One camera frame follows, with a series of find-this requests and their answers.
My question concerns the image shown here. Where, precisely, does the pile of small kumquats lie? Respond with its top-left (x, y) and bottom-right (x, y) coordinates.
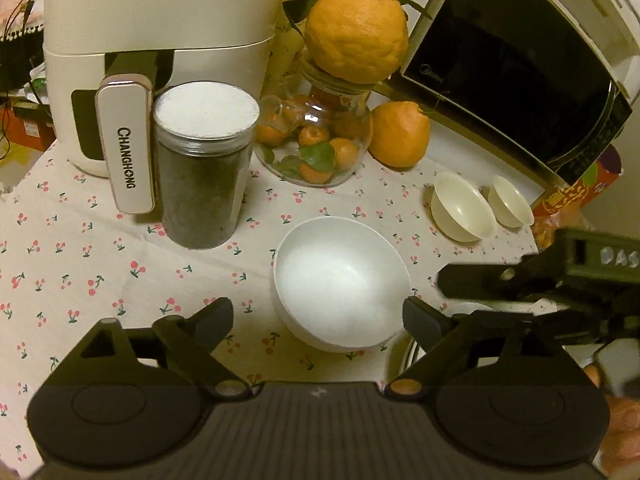
top-left (256, 95), bottom-right (362, 185)

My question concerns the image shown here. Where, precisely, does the large leafy orange citrus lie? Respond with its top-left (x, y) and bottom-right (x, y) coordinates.
top-left (282, 0), bottom-right (434, 86)

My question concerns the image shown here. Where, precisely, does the white air fryer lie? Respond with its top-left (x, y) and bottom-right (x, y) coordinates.
top-left (42, 0), bottom-right (292, 216)

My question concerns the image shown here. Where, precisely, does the cherry print tablecloth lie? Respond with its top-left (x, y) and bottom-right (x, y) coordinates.
top-left (0, 75), bottom-right (551, 467)

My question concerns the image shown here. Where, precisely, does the glass jar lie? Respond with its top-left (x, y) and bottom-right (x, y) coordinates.
top-left (252, 55), bottom-right (375, 189)

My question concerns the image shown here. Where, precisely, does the large cream bowl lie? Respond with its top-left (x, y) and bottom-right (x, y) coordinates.
top-left (430, 171), bottom-right (499, 244)

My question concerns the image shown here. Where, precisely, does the pale yellow package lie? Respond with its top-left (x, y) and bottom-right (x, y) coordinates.
top-left (270, 14), bottom-right (307, 84)

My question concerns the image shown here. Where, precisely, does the red cardboard box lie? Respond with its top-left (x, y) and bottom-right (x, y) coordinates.
top-left (0, 104), bottom-right (54, 154)

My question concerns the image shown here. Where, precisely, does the white bowl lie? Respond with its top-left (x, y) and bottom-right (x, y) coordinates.
top-left (272, 216), bottom-right (412, 354)

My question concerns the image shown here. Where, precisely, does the floral fringed cushion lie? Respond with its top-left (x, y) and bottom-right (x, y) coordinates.
top-left (0, 0), bottom-right (49, 42)

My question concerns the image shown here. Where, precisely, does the person's right hand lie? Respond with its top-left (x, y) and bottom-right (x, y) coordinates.
top-left (582, 363), bottom-right (640, 480)

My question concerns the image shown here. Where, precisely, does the red printed carton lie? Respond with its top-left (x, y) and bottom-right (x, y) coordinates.
top-left (530, 144), bottom-right (624, 222)

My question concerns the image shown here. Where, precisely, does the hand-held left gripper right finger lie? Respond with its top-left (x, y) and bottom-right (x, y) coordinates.
top-left (384, 295), bottom-right (567, 400)

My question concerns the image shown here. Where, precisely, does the orange citrus fruit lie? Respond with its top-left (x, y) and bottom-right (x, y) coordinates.
top-left (369, 100), bottom-right (432, 170)

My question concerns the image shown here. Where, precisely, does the clear bag of snacks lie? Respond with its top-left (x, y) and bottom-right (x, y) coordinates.
top-left (532, 205), bottom-right (587, 247)

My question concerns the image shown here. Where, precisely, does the blue patterned porcelain plate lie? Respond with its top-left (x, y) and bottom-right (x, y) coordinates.
top-left (397, 302), bottom-right (501, 381)

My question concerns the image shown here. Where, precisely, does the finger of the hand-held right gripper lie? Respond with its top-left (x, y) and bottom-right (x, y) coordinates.
top-left (436, 246), bottom-right (567, 307)

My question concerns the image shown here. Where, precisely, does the small cream bowl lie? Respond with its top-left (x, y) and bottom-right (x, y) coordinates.
top-left (487, 174), bottom-right (535, 229)

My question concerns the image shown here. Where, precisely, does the clear jar of dark tea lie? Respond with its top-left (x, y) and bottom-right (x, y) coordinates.
top-left (152, 81), bottom-right (261, 251)

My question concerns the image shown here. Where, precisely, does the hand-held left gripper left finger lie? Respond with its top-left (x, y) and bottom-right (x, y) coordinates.
top-left (81, 296), bottom-right (252, 400)

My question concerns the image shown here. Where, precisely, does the black microwave oven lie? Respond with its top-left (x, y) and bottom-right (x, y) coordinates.
top-left (400, 0), bottom-right (634, 187)

